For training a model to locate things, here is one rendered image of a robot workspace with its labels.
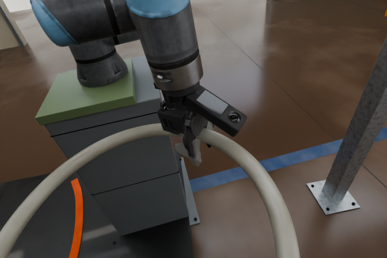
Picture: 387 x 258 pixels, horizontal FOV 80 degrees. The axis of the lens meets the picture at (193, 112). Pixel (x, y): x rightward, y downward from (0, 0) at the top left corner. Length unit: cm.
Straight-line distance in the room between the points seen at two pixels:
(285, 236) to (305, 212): 116
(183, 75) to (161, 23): 9
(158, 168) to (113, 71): 46
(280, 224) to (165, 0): 34
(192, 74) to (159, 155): 66
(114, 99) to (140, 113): 11
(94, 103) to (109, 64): 17
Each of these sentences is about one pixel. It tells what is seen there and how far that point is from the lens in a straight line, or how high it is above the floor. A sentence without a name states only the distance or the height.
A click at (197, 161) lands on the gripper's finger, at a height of 90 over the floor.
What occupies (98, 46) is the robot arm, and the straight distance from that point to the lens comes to 87.
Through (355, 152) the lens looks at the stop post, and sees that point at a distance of 128.
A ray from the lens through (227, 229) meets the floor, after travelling 142.
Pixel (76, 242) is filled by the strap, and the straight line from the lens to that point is 159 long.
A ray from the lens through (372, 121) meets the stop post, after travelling 117.
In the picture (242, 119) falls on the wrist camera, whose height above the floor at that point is 101.
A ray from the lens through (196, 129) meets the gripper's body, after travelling 45.
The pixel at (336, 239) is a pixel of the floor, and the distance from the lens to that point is 150.
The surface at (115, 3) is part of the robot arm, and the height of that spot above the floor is 121.
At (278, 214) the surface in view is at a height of 96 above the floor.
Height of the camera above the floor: 129
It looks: 38 degrees down
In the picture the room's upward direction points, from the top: 8 degrees counter-clockwise
